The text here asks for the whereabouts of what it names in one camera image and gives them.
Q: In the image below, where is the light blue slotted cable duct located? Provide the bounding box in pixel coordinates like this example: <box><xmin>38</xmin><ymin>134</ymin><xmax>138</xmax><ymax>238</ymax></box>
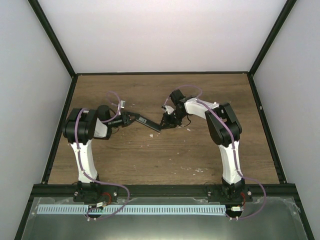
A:
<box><xmin>36</xmin><ymin>204</ymin><xmax>226</xmax><ymax>216</ymax></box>

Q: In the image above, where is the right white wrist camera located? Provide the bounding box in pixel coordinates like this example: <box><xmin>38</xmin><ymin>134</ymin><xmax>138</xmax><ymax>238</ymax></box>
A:
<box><xmin>161</xmin><ymin>105</ymin><xmax>175</xmax><ymax>116</ymax></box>

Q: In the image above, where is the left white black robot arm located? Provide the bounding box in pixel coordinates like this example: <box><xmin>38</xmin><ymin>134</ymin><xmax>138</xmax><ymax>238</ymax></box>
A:
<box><xmin>62</xmin><ymin>105</ymin><xmax>139</xmax><ymax>202</ymax></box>

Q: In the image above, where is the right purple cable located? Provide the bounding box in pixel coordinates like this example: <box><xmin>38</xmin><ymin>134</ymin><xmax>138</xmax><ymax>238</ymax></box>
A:
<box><xmin>163</xmin><ymin>85</ymin><xmax>267</xmax><ymax>221</ymax></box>

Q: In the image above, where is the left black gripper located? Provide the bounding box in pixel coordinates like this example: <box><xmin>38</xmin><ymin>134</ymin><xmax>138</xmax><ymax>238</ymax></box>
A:
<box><xmin>107</xmin><ymin>111</ymin><xmax>140</xmax><ymax>128</ymax></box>

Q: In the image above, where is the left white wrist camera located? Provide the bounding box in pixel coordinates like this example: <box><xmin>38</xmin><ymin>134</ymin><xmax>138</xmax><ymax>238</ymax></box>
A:
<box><xmin>120</xmin><ymin>100</ymin><xmax>126</xmax><ymax>112</ymax></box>

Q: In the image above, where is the clear plastic sheet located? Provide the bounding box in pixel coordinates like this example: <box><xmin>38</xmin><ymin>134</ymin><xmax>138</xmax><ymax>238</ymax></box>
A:
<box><xmin>22</xmin><ymin>197</ymin><xmax>307</xmax><ymax>240</ymax></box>

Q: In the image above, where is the black aluminium frame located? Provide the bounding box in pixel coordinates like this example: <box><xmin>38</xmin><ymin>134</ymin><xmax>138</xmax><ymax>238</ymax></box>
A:
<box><xmin>15</xmin><ymin>0</ymin><xmax>314</xmax><ymax>240</ymax></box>

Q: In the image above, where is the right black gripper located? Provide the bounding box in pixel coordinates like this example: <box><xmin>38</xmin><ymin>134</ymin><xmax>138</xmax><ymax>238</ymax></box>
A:
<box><xmin>160</xmin><ymin>109</ymin><xmax>187</xmax><ymax>130</ymax></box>

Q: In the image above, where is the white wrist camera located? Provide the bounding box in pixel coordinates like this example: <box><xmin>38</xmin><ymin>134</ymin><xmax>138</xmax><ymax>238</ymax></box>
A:
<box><xmin>120</xmin><ymin>100</ymin><xmax>126</xmax><ymax>112</ymax></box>
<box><xmin>161</xmin><ymin>105</ymin><xmax>175</xmax><ymax>116</ymax></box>

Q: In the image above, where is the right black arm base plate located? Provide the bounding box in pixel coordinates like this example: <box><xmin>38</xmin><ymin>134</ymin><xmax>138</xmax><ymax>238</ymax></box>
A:
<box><xmin>207</xmin><ymin>190</ymin><xmax>253</xmax><ymax>204</ymax></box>

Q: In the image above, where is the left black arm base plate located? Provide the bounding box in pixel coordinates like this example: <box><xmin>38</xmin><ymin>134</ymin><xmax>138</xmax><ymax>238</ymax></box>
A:
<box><xmin>73</xmin><ymin>191</ymin><xmax>117</xmax><ymax>203</ymax></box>

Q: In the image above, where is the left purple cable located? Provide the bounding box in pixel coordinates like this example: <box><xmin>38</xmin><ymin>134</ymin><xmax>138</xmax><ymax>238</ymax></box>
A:
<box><xmin>75</xmin><ymin>91</ymin><xmax>131</xmax><ymax>221</ymax></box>

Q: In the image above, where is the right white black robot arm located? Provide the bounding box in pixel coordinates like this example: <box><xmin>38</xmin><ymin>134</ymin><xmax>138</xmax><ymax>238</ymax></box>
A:
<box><xmin>160</xmin><ymin>89</ymin><xmax>245</xmax><ymax>202</ymax></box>

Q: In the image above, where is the purple cable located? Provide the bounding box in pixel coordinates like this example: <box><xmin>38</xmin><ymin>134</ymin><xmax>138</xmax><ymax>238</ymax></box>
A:
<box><xmin>75</xmin><ymin>91</ymin><xmax>131</xmax><ymax>221</ymax></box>
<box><xmin>163</xmin><ymin>85</ymin><xmax>267</xmax><ymax>221</ymax></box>

